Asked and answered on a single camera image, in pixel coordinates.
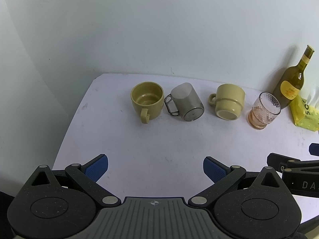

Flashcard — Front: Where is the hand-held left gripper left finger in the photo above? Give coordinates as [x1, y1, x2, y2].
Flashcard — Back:
[24, 154, 120, 207]

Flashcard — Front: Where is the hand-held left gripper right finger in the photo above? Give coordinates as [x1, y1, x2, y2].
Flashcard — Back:
[188, 156, 287, 207]

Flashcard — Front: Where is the grey transparent plastic cup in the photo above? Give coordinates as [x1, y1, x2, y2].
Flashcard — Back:
[164, 82, 205, 122]

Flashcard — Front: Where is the yellow tissue pack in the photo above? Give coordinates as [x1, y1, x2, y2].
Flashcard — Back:
[289, 85, 319, 132]

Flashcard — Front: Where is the pink textured glass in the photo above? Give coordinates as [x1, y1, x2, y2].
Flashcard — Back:
[248, 92, 282, 130]

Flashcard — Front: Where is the wine bottle with yellow label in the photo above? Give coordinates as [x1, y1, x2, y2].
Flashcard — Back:
[272, 45, 315, 110]

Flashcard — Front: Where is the olive yellow ceramic mug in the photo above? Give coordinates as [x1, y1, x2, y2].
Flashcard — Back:
[130, 81, 165, 124]
[208, 84, 246, 121]

